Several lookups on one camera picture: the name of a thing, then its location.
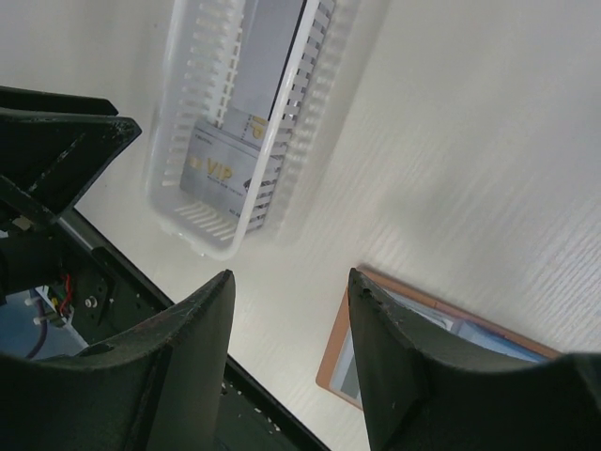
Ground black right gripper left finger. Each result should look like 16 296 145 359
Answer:
1 271 235 450

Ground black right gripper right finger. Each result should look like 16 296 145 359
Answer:
348 270 600 450

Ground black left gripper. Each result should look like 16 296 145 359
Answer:
0 86 141 301

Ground tan leather card holder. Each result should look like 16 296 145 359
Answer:
316 266 561 410

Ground white plastic basket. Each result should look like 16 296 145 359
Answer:
145 1 358 260

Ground silver VIP card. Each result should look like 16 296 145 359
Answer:
179 119 263 221

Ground grey card in basket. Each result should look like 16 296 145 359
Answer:
223 0 305 127

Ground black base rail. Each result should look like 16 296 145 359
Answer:
57 211 324 450

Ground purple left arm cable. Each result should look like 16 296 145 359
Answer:
25 304 53 361

